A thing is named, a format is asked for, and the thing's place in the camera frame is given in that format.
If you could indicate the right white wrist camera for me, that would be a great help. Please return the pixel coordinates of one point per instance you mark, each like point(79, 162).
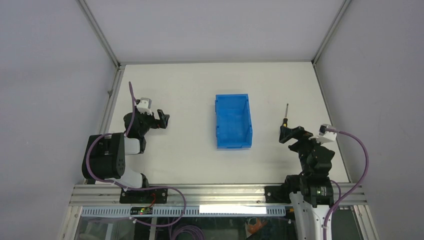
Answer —
point(326, 134)

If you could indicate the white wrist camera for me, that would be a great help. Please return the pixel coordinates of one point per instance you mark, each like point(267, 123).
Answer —
point(143, 106)
point(326, 134)

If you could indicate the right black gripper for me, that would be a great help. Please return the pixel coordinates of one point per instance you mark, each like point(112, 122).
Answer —
point(287, 133)

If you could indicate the white slotted cable duct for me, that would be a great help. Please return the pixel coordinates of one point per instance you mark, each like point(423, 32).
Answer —
point(188, 211)

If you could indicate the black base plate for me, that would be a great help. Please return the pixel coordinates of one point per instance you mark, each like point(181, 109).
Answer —
point(277, 194)
point(143, 196)

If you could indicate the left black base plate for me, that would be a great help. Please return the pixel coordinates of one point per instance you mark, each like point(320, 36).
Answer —
point(143, 196)

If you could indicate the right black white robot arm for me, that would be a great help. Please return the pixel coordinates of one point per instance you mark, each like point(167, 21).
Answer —
point(311, 192)

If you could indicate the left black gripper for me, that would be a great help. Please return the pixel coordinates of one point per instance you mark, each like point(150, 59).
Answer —
point(161, 123)

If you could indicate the blue plastic bin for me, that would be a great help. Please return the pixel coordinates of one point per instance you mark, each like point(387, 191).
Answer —
point(234, 129)

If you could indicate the black handled screwdriver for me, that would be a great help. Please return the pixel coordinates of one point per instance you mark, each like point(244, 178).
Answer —
point(285, 119)

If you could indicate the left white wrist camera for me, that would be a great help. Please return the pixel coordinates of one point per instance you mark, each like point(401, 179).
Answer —
point(143, 106)

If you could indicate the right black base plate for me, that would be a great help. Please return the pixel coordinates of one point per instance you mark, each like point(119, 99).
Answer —
point(277, 194)

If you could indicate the aluminium frame rail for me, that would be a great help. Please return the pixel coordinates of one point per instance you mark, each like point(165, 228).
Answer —
point(95, 195)

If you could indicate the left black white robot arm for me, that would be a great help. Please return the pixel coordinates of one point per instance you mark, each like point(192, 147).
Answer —
point(105, 156)

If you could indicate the orange object under table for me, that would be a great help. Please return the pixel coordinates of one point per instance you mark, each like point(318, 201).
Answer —
point(254, 225)

